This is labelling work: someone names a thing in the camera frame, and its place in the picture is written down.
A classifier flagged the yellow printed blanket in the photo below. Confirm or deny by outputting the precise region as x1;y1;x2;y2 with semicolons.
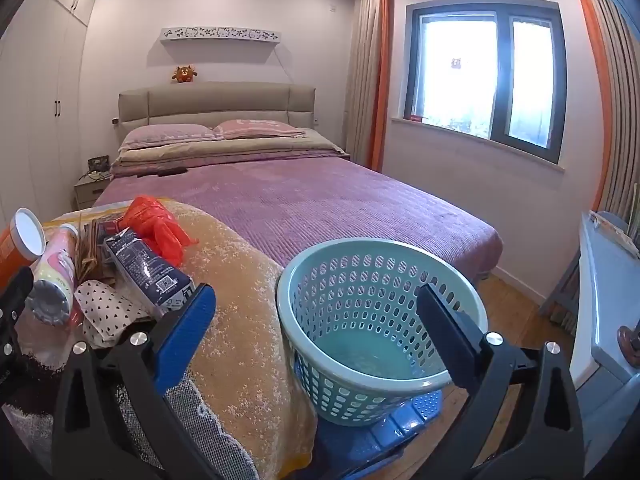
0;200;321;480

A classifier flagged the white polka dot cloth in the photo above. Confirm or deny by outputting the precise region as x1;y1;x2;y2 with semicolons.
75;280;156;348

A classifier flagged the blue plastic stool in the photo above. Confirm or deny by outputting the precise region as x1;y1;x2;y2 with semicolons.
295;350;443;480

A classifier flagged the folded beige blanket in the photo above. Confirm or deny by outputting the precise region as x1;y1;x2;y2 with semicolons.
110;130;346;177

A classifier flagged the teal plastic laundry basket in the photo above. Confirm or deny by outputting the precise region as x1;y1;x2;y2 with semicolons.
276;238;488;428

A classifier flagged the white wardrobe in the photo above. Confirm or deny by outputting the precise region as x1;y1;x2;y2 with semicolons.
0;0;101;241

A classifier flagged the dark framed window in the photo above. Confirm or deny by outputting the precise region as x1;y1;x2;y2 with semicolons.
402;2;568;165

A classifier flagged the pink pillow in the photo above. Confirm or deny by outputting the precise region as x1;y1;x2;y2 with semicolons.
214;119;307;141

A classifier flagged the white wall shelf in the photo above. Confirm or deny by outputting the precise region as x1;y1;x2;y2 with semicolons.
160;26;282;47

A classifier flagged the pink snack tube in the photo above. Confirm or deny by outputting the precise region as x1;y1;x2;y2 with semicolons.
25;223;81;328

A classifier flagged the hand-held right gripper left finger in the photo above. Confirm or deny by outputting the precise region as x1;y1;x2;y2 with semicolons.
50;282;236;480

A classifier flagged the purple pillow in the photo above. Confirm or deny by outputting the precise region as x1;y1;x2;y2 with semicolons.
121;124;223;151

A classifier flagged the beige and orange curtain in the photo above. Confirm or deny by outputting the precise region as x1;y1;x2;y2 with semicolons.
572;0;640;221
342;0;393;173

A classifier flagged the bed with purple cover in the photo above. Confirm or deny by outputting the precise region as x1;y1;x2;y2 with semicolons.
92;155;505;283

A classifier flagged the orange can with white lid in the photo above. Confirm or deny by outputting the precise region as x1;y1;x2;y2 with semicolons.
0;208;47;281

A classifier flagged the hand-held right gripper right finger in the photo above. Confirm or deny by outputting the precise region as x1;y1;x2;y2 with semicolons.
416;282;586;480

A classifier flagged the beige padded headboard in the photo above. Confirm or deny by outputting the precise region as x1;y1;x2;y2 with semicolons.
118;86;317;146

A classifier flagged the grey desk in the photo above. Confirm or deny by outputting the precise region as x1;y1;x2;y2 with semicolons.
570;210;640;466

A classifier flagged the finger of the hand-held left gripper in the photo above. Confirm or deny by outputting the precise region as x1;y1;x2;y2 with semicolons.
0;265;33;376

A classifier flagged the blue printed cardboard box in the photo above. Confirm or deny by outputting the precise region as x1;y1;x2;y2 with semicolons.
103;227;196;318

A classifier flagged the beige nightstand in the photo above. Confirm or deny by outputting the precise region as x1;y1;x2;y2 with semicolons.
73;170;113;210

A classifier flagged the orange plastic bag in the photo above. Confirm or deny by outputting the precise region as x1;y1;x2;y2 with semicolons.
121;196;197;267

